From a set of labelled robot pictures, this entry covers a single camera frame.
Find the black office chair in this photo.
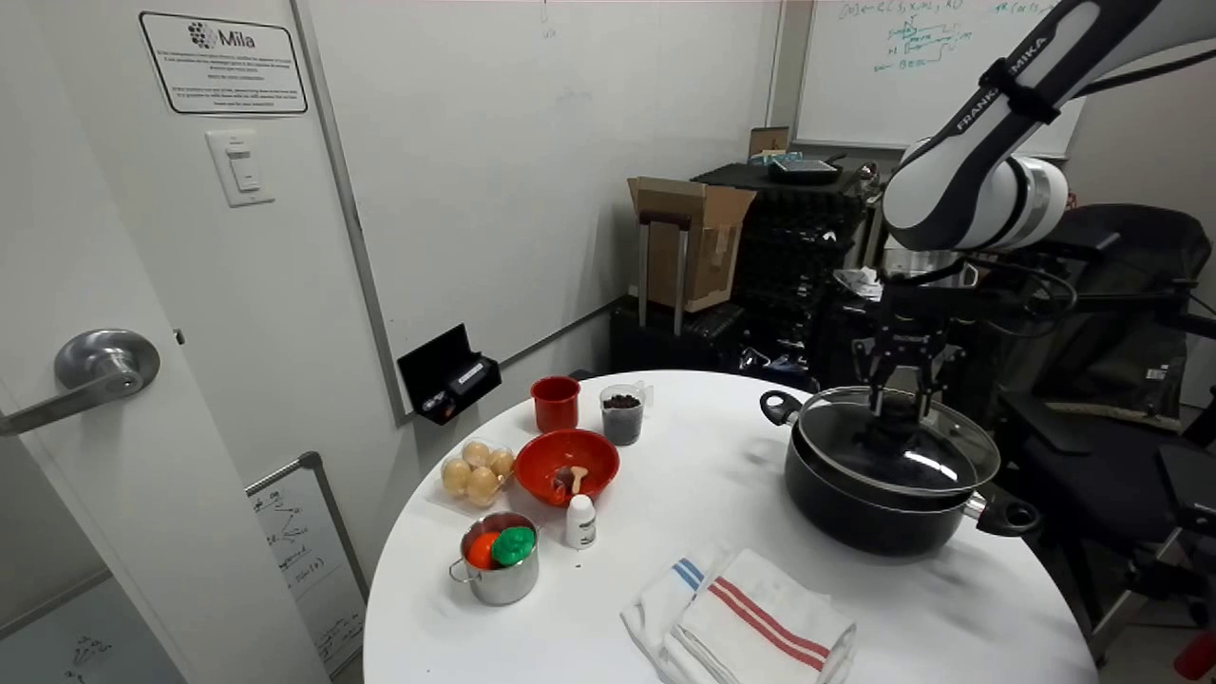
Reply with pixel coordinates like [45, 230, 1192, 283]
[991, 200, 1216, 637]

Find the red cup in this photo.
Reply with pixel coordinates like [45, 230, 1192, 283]
[530, 374, 587, 436]

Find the black marker holder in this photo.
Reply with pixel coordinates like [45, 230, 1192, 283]
[397, 318, 507, 430]

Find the silver door handle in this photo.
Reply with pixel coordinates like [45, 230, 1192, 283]
[0, 322, 165, 441]

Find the black pot with two handles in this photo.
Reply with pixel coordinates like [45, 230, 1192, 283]
[758, 383, 1045, 558]

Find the small white pump bottle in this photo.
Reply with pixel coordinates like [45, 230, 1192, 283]
[563, 463, 603, 553]

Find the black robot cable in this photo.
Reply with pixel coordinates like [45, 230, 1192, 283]
[1062, 36, 1216, 108]

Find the white wall sign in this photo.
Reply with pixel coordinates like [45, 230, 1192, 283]
[136, 7, 312, 118]

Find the orange toy ball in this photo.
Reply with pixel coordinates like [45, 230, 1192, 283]
[461, 523, 502, 573]

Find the small metal cup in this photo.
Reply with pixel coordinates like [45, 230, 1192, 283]
[445, 508, 548, 613]

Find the white light switch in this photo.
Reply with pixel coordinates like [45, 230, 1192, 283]
[204, 126, 278, 214]

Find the dark book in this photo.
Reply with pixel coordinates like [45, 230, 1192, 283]
[765, 147, 845, 185]

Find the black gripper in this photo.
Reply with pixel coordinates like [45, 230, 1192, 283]
[860, 322, 963, 432]

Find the large blank wall whiteboard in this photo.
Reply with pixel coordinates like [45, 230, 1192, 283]
[284, 0, 786, 425]

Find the black cabinet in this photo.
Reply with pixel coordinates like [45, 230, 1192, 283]
[603, 156, 897, 387]

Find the white towel with red stripes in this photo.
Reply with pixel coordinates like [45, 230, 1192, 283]
[668, 544, 860, 684]

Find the cardboard box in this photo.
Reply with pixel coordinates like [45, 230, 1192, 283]
[626, 176, 760, 318]

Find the glass lid with black knob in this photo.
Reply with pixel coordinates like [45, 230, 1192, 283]
[796, 383, 1004, 503]

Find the small leaning whiteboard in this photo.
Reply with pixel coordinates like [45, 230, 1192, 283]
[244, 447, 373, 679]

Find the red bowl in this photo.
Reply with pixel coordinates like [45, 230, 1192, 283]
[510, 425, 622, 513]

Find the white door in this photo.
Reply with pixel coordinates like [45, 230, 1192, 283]
[0, 0, 335, 684]

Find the clear cup with dark contents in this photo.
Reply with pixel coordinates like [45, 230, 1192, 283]
[598, 382, 649, 447]

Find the green toy ball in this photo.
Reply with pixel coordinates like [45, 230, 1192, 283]
[492, 523, 544, 572]

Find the whiteboard with green writing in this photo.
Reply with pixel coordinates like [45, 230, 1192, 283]
[796, 0, 1093, 165]

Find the red object on floor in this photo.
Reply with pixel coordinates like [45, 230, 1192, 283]
[1172, 627, 1216, 684]

